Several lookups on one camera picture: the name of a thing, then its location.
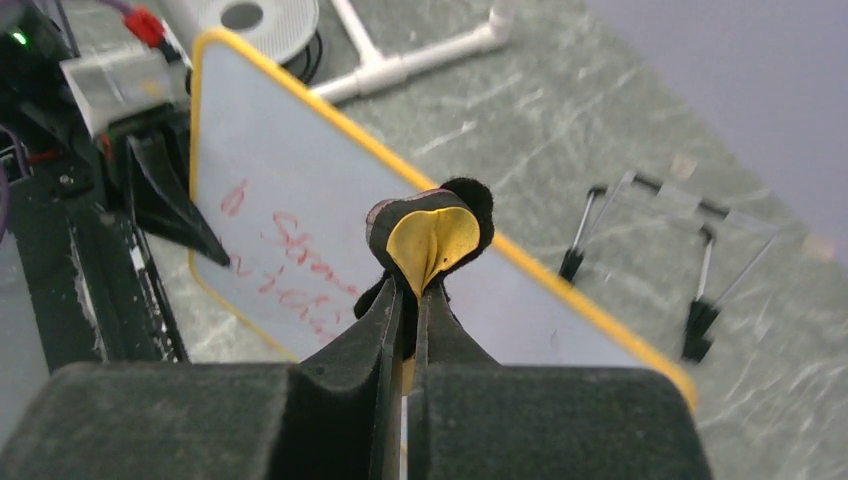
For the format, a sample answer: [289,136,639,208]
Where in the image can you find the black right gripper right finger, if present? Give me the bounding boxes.
[408,284,713,479]

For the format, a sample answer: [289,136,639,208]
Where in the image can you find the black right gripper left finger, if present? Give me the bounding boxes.
[1,281,404,479]

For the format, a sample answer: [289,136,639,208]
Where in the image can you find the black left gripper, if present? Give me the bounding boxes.
[1,6,230,267]

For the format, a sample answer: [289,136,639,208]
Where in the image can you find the yellow framed whiteboard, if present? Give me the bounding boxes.
[189,29,697,405]

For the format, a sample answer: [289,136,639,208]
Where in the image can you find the yellow black whiteboard eraser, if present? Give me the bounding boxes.
[353,177,495,360]

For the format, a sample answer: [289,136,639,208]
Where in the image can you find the white perforated disc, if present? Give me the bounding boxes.
[197,0,324,84]

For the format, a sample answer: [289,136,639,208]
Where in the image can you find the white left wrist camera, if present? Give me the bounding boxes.
[60,2,187,138]

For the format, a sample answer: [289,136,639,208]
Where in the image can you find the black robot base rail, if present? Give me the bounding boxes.
[10,192,189,371]

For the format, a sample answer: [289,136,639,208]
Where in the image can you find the white pvc pipe frame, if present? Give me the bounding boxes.
[158,0,517,104]

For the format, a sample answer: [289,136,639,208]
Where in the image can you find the black wire board stand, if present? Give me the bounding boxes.
[558,171,781,364]

